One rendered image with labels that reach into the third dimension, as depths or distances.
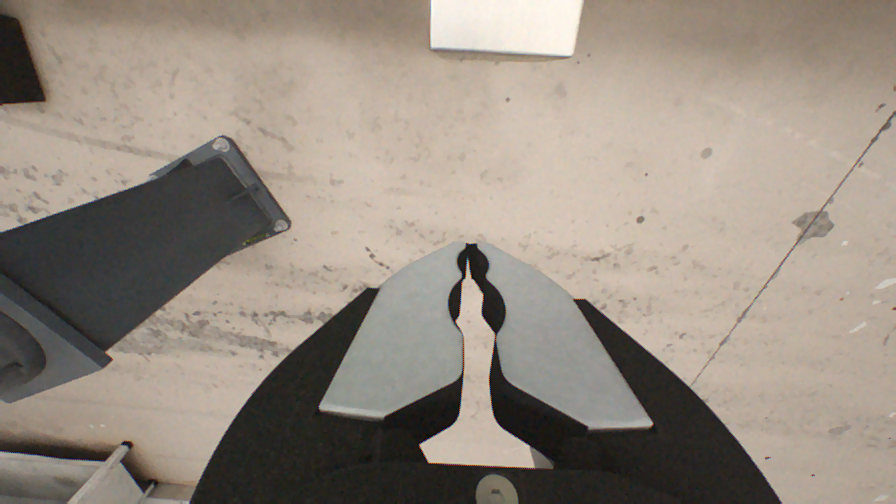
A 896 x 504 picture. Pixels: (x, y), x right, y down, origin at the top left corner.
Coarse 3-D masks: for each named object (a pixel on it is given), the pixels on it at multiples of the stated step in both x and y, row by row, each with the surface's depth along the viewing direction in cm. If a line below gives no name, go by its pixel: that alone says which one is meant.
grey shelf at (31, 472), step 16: (128, 448) 171; (0, 464) 162; (16, 464) 161; (32, 464) 160; (48, 464) 160; (64, 464) 160; (80, 464) 160; (96, 464) 161; (112, 464) 163; (0, 480) 170; (16, 480) 170; (32, 480) 169; (48, 480) 168; (64, 480) 168; (80, 480) 167; (96, 480) 156; (112, 480) 164; (128, 480) 173; (0, 496) 178; (16, 496) 179; (32, 496) 178; (48, 496) 178; (64, 496) 177; (80, 496) 149; (96, 496) 156; (112, 496) 165; (128, 496) 174; (144, 496) 185
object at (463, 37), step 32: (448, 0) 6; (480, 0) 6; (512, 0) 6; (544, 0) 6; (576, 0) 6; (448, 32) 6; (480, 32) 6; (512, 32) 6; (544, 32) 6; (576, 32) 6
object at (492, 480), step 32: (384, 448) 5; (416, 448) 5; (576, 448) 5; (320, 480) 4; (352, 480) 5; (384, 480) 5; (416, 480) 5; (448, 480) 5; (480, 480) 5; (512, 480) 5; (544, 480) 5; (576, 480) 5; (608, 480) 5; (640, 480) 5
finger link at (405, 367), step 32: (448, 256) 11; (384, 288) 9; (416, 288) 9; (448, 288) 9; (384, 320) 8; (416, 320) 8; (448, 320) 8; (352, 352) 7; (384, 352) 7; (416, 352) 7; (448, 352) 7; (352, 384) 6; (384, 384) 6; (416, 384) 6; (448, 384) 6; (352, 416) 6; (384, 416) 6; (416, 416) 6; (448, 416) 7
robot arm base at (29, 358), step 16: (0, 320) 45; (0, 336) 45; (16, 336) 46; (32, 336) 48; (0, 352) 45; (16, 352) 46; (32, 352) 48; (0, 368) 45; (16, 368) 48; (32, 368) 49; (0, 384) 46; (16, 384) 49
